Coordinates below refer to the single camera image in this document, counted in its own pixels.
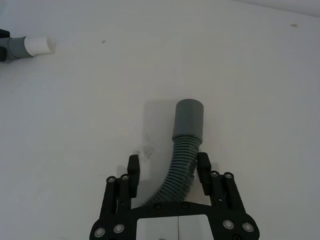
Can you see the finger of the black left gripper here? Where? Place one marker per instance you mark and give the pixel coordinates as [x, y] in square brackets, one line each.
[3, 33]
[2, 54]

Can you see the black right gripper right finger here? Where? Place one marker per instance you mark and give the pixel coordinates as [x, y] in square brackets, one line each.
[204, 172]

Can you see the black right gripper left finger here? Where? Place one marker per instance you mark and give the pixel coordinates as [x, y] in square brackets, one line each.
[132, 175]

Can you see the grey pipe fitting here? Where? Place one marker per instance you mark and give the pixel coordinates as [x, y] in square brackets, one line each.
[18, 47]

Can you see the white tube end piece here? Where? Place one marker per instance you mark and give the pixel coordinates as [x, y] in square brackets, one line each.
[40, 45]

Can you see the white table cloth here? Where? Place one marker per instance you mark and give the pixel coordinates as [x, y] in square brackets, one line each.
[225, 75]

